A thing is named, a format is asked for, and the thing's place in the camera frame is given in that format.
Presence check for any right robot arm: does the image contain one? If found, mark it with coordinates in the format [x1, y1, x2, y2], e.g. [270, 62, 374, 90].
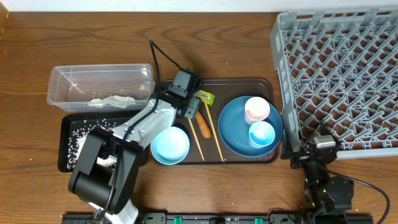
[281, 125, 354, 223]

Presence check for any pink cup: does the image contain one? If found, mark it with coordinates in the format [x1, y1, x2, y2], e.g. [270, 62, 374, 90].
[244, 96, 271, 125]

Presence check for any right wooden chopstick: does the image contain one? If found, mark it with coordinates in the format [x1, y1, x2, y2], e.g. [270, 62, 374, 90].
[204, 101, 224, 162]

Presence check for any light blue cup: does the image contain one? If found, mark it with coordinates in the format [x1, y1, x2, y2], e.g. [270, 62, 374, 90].
[249, 121, 275, 149]

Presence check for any green snack wrapper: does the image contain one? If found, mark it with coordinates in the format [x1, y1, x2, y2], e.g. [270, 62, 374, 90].
[194, 90, 215, 106]

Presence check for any grey dishwasher rack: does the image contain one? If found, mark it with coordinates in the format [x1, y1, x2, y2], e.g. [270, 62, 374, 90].
[270, 7, 397, 159]

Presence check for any black plastic tray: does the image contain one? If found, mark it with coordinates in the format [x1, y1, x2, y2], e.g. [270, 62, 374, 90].
[58, 111, 138, 172]

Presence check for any dark blue plate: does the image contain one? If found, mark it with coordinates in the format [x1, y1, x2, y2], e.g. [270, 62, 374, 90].
[218, 96, 284, 157]

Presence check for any dark brown serving tray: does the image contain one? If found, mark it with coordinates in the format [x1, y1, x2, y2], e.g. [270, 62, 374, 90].
[174, 79, 279, 166]

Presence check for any light blue bowl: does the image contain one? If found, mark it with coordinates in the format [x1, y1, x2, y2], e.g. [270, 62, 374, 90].
[150, 126, 190, 166]

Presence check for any clear plastic bin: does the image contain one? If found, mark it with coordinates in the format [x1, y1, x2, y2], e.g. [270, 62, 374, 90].
[47, 63, 154, 113]

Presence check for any orange carrot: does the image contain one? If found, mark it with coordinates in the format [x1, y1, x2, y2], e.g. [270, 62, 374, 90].
[195, 111, 211, 139]

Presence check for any pile of white rice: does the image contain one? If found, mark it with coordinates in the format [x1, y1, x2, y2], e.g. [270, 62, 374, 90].
[66, 118, 119, 172]

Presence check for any wooden chopstick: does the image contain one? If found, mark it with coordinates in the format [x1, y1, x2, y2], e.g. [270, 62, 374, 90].
[204, 101, 224, 162]
[188, 119, 205, 161]

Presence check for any left wooden chopstick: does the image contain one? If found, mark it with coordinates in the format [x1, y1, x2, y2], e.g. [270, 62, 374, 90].
[188, 119, 205, 161]

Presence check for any white napkin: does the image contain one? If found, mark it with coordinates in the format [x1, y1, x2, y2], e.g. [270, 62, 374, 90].
[88, 95, 136, 109]

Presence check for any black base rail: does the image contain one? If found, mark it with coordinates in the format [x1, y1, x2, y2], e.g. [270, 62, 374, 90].
[61, 212, 374, 224]

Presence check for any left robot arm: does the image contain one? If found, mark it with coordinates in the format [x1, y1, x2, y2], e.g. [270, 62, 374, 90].
[68, 84, 202, 223]

